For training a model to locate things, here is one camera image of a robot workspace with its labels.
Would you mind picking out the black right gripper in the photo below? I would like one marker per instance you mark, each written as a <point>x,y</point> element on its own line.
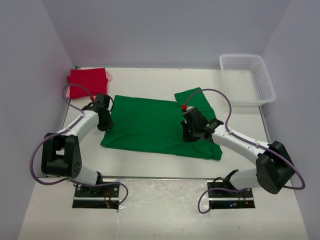
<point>186,137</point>

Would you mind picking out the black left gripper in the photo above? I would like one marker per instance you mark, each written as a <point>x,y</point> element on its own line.
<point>108,125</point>

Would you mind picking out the green t shirt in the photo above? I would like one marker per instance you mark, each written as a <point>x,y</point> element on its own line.
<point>154,126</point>

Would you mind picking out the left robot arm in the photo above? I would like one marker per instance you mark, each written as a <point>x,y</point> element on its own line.
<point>61,153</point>

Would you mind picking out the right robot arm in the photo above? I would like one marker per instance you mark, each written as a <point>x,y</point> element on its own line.
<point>270,172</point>

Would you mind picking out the red folded t shirt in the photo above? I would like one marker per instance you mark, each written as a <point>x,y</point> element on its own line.
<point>87,83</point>

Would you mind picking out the pink folded t shirt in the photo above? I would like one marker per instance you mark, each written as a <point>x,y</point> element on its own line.
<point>107,80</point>

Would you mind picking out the white plastic basket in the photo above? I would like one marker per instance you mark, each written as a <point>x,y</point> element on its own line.
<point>246,80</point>

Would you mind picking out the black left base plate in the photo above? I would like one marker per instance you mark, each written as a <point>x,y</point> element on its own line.
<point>104,197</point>

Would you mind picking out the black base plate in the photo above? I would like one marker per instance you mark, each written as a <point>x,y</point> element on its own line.
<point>104,197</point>
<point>220,199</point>

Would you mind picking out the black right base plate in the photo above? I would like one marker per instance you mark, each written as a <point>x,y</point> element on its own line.
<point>220,199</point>

